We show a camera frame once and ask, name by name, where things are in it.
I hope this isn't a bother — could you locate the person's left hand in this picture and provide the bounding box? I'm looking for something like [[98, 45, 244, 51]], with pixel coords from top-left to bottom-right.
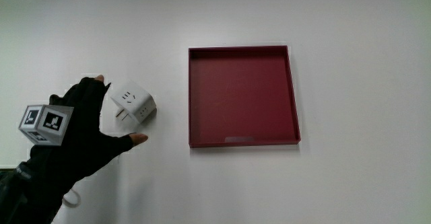
[[18, 75, 149, 188]]

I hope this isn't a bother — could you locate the red square tray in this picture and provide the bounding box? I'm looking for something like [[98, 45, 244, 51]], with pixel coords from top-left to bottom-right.
[[188, 45, 302, 149]]

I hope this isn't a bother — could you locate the white cable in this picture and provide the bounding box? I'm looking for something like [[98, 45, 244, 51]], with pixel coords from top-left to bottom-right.
[[61, 188, 82, 209]]

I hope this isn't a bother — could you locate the person's left forearm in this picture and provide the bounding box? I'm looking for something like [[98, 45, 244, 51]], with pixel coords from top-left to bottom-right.
[[0, 163, 68, 224]]

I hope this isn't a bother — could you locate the white cube socket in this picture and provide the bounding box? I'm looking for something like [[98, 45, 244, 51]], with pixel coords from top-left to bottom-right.
[[110, 80, 158, 124]]

